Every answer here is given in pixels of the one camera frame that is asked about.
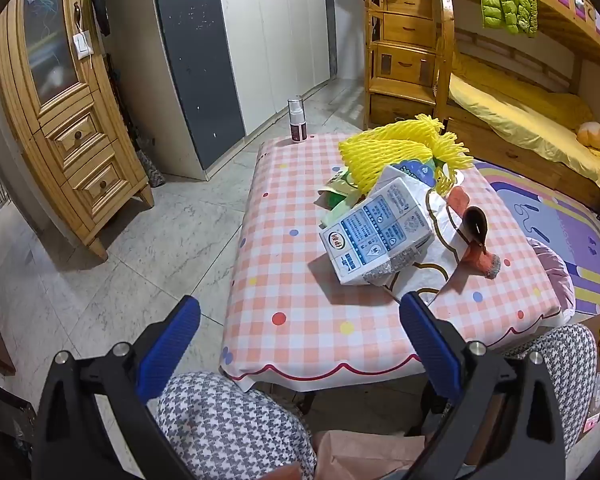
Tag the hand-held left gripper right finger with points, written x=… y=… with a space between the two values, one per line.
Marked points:
x=430 y=345

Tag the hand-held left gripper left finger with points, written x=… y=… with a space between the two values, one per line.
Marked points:
x=170 y=345

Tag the white paper bag brown print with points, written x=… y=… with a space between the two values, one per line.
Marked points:
x=427 y=272

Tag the white blue milk carton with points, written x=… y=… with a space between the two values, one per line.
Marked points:
x=375 y=230

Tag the green white snack packet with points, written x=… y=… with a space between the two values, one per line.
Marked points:
x=337 y=202

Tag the blue green snack packet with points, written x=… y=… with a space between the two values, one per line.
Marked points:
x=417 y=170

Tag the cardboard box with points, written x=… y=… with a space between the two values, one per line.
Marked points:
x=597 y=400

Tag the yellow foam fruit net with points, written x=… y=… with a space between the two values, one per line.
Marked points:
x=395 y=130
x=380 y=165

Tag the person's left leg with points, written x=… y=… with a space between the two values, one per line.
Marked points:
x=230 y=430

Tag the table with pink checked tablecloth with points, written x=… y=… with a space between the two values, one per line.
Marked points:
x=280 y=260

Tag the grey patterned cloth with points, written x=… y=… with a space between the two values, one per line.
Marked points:
x=152 y=170

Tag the colourful purple rug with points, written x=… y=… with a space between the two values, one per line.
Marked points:
x=570 y=230

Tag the wooden cabinet with drawers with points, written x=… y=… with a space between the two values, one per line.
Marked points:
x=70 y=135

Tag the yellow bed sheet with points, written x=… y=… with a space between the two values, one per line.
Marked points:
x=530 y=115

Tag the white maroon spray bottle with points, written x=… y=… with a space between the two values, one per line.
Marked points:
x=296 y=120

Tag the orange plush toy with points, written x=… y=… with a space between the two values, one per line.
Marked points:
x=595 y=134

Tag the wooden stair drawers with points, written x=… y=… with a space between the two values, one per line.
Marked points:
x=405 y=60

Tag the white power adapter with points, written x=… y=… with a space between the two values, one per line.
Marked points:
x=83 y=45

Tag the white grey wardrobe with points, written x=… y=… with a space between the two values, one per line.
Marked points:
x=260 y=45

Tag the wooden bunk bed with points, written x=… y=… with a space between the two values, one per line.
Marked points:
x=570 y=15

